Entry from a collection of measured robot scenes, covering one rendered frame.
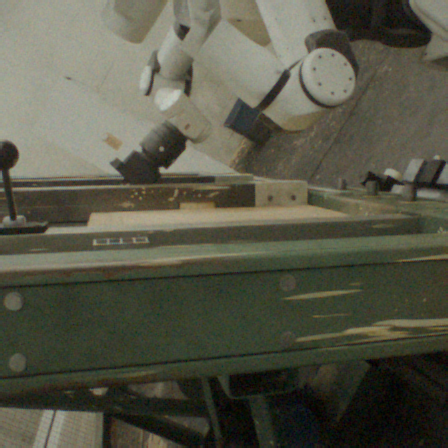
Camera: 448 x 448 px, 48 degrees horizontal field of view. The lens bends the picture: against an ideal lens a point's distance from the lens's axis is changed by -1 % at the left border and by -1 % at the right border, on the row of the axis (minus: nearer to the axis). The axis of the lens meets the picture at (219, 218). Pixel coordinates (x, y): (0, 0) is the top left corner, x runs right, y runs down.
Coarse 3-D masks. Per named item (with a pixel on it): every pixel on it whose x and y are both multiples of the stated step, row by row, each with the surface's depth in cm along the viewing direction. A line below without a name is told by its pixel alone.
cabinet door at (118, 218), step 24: (96, 216) 100; (120, 216) 101; (144, 216) 102; (168, 216) 101; (192, 216) 100; (216, 216) 100; (240, 216) 99; (264, 216) 99; (288, 216) 98; (312, 216) 98; (336, 216) 95
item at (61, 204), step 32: (0, 192) 103; (32, 192) 104; (64, 192) 105; (96, 192) 107; (128, 192) 108; (160, 192) 110; (192, 192) 111; (224, 192) 112; (256, 192) 114; (288, 192) 115
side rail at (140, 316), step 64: (0, 256) 45; (64, 256) 44; (128, 256) 44; (192, 256) 44; (256, 256) 44; (320, 256) 46; (384, 256) 47; (0, 320) 41; (64, 320) 42; (128, 320) 43; (192, 320) 44; (256, 320) 45; (320, 320) 47; (384, 320) 48; (0, 384) 41; (64, 384) 42; (128, 384) 43
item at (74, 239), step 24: (360, 216) 77; (384, 216) 77; (408, 216) 77; (0, 240) 63; (24, 240) 64; (48, 240) 64; (72, 240) 65; (168, 240) 68; (192, 240) 68; (216, 240) 69; (240, 240) 70; (264, 240) 71; (288, 240) 71
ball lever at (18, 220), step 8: (0, 144) 58; (8, 144) 59; (0, 152) 58; (8, 152) 58; (16, 152) 59; (0, 160) 58; (8, 160) 58; (16, 160) 60; (0, 168) 59; (8, 168) 59; (8, 176) 61; (8, 184) 62; (8, 192) 62; (8, 200) 63; (8, 208) 64; (16, 216) 65; (8, 224) 65; (16, 224) 65; (24, 224) 65
